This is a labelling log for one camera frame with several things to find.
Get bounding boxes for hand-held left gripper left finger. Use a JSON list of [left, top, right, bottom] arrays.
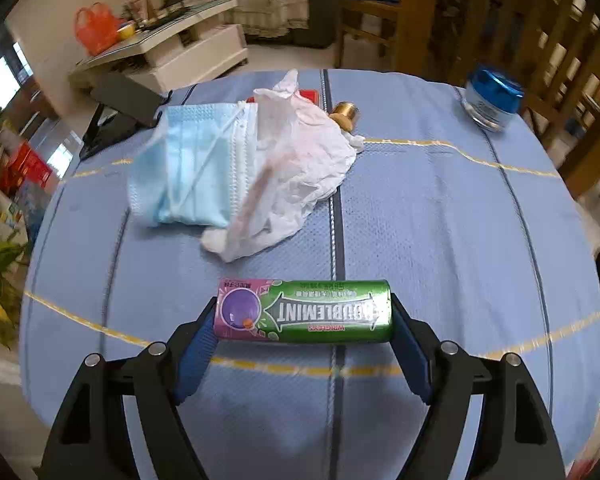
[[40, 296, 221, 480]]

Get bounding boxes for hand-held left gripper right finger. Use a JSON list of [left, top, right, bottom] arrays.
[[390, 292, 566, 480]]

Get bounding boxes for green and purple gum tube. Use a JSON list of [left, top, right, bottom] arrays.
[[215, 278, 395, 345]]

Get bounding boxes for blue face mask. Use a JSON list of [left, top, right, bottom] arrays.
[[127, 101, 261, 228]]

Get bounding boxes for white tissue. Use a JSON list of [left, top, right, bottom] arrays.
[[201, 68, 366, 263]]

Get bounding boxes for small red box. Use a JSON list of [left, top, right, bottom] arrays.
[[252, 89, 326, 111]]

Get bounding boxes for blue checked tablecloth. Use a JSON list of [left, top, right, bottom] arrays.
[[19, 67, 600, 480]]

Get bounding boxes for pack of water bottles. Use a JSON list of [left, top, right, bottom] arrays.
[[15, 180, 56, 223]]

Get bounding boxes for red gift boxes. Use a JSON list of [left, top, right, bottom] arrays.
[[0, 140, 56, 196]]

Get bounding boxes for black phone stand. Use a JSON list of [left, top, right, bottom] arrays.
[[79, 72, 173, 161]]

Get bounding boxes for blue-lidded glass jar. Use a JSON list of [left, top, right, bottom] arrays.
[[461, 65, 525, 133]]

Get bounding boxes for white coffee table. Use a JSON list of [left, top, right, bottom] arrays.
[[70, 0, 248, 91]]

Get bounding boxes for wooden dining chair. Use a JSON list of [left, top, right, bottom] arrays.
[[480, 0, 600, 201], [337, 0, 406, 68]]

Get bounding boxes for black wifi router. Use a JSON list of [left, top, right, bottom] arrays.
[[140, 2, 191, 31]]

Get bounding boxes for orange plastic bag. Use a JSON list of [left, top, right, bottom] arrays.
[[75, 2, 126, 57]]

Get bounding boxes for dark grey sofa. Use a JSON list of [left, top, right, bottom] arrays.
[[155, 0, 343, 50]]

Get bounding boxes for beige lace sofa cover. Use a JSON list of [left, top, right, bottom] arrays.
[[230, 0, 311, 38]]

